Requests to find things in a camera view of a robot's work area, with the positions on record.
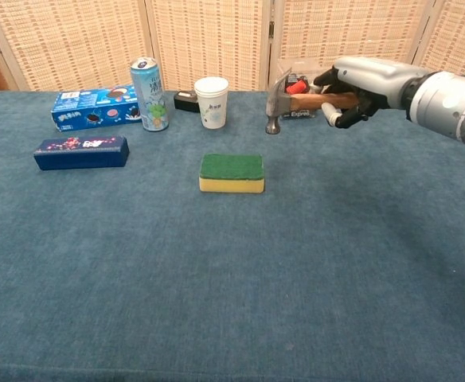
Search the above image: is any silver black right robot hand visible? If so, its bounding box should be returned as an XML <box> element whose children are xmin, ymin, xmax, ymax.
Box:
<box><xmin>314</xmin><ymin>57</ymin><xmax>427</xmax><ymax>130</ymax></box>

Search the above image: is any wooden handle claw hammer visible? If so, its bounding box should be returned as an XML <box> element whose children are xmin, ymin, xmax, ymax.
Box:
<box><xmin>264</xmin><ymin>68</ymin><xmax>360</xmax><ymax>135</ymax></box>

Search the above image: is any green yellow sponge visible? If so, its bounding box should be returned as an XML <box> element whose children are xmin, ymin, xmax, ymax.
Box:
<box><xmin>198</xmin><ymin>153</ymin><xmax>265</xmax><ymax>195</ymax></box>

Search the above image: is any woven folding screen panel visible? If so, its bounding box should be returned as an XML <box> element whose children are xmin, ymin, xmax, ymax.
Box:
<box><xmin>270</xmin><ymin>0</ymin><xmax>436</xmax><ymax>92</ymax></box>
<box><xmin>143</xmin><ymin>0</ymin><xmax>275</xmax><ymax>92</ymax></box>
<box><xmin>0</xmin><ymin>0</ymin><xmax>158</xmax><ymax>95</ymax></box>
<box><xmin>413</xmin><ymin>0</ymin><xmax>465</xmax><ymax>79</ymax></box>

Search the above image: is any clear box with red items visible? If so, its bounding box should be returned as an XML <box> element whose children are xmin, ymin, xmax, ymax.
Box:
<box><xmin>275</xmin><ymin>59</ymin><xmax>337</xmax><ymax>121</ymax></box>

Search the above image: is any white paper cup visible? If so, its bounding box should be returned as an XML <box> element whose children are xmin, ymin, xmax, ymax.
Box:
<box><xmin>193</xmin><ymin>76</ymin><xmax>230</xmax><ymax>130</ymax></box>

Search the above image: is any small black device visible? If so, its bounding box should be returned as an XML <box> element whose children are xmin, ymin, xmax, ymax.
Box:
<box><xmin>173</xmin><ymin>90</ymin><xmax>201</xmax><ymax>114</ymax></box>

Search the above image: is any pale green drink can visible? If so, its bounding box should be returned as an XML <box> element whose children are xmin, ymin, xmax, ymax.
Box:
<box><xmin>130</xmin><ymin>57</ymin><xmax>170</xmax><ymax>133</ymax></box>

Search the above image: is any blue carpet table cover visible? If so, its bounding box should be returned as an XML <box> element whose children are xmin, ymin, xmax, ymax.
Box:
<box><xmin>0</xmin><ymin>90</ymin><xmax>465</xmax><ymax>382</ymax></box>

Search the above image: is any blue Oreo cookie box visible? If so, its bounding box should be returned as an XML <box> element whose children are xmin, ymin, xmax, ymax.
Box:
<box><xmin>50</xmin><ymin>85</ymin><xmax>143</xmax><ymax>133</ymax></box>

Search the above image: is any dark blue oblong box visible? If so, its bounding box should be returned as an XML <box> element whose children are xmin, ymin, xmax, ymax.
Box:
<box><xmin>33</xmin><ymin>134</ymin><xmax>131</xmax><ymax>172</ymax></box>

